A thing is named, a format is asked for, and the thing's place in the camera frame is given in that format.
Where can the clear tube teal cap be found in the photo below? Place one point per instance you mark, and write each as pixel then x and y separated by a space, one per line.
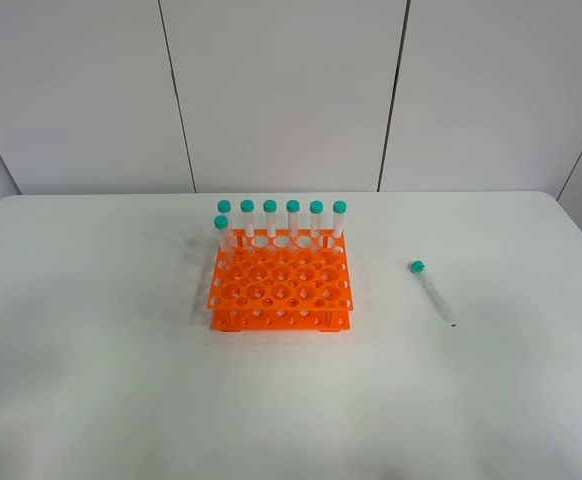
pixel 418 269

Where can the orange test tube rack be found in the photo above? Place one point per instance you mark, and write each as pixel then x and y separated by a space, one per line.
pixel 281 284

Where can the second row left tube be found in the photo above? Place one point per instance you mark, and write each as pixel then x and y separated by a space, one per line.
pixel 220 224

